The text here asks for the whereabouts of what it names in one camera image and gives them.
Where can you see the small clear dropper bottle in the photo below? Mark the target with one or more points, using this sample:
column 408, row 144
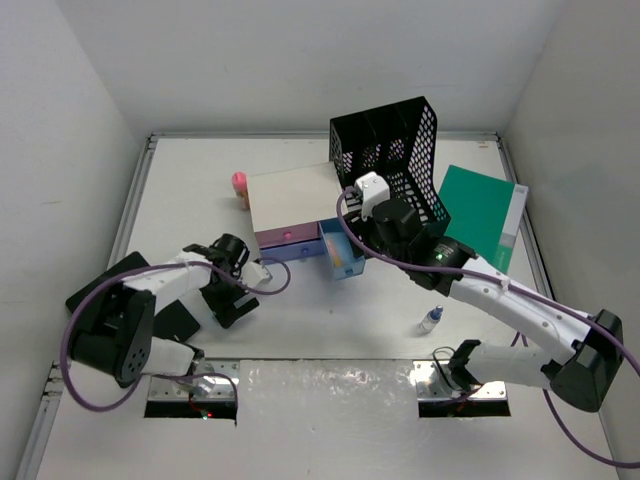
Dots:
column 431, row 319

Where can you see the pink capped glue stick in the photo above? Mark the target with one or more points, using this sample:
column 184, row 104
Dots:
column 240, row 186

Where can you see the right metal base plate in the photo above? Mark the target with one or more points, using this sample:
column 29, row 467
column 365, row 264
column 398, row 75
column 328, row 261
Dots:
column 431, row 387

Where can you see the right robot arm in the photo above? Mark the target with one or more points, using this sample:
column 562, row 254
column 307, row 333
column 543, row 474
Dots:
column 573, row 354

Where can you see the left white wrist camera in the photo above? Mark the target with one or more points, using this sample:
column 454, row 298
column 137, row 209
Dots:
column 254, row 274

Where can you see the green notebook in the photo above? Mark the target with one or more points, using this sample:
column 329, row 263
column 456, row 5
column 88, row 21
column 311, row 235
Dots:
column 486, row 213

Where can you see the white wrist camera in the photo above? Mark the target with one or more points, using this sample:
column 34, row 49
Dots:
column 254, row 274
column 373, row 190

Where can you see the metal base plate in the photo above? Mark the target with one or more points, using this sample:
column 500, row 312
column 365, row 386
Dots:
column 216, row 381
column 431, row 387

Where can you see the orange item in drawer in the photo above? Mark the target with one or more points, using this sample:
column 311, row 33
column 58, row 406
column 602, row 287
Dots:
column 335, row 253

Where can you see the white drawer organizer box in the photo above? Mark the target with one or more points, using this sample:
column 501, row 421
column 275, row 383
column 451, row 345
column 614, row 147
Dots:
column 287, row 206

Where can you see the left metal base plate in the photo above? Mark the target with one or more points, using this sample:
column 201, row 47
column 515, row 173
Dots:
column 216, row 381

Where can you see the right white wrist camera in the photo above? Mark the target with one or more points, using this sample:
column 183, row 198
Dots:
column 373, row 190

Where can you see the black notebook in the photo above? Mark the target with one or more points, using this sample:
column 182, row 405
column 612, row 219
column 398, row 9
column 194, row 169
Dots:
column 174, row 322

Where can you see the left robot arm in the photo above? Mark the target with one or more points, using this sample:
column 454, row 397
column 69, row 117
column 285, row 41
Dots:
column 130, row 322

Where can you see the blue pulled-out drawer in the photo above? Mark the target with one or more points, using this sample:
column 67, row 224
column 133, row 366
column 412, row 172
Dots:
column 354, row 264

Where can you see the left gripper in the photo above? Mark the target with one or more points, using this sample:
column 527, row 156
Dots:
column 225, row 311

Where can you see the black mesh file organizer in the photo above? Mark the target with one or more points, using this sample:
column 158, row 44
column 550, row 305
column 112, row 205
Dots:
column 397, row 141

